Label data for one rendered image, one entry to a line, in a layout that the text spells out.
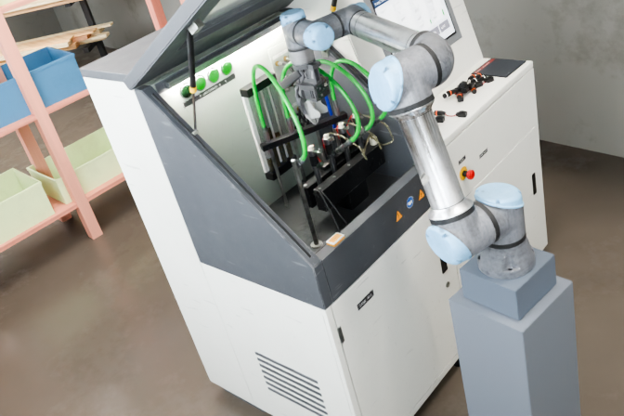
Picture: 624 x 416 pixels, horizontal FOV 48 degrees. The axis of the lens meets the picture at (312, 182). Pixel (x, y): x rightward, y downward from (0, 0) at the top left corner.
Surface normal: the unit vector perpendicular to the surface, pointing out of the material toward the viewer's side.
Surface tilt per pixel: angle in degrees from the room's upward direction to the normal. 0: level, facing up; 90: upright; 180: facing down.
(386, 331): 90
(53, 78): 90
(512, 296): 90
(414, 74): 66
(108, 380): 0
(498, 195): 7
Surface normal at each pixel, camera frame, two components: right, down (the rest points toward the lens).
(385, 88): -0.87, 0.30
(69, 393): -0.23, -0.85
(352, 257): 0.74, 0.17
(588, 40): -0.73, 0.47
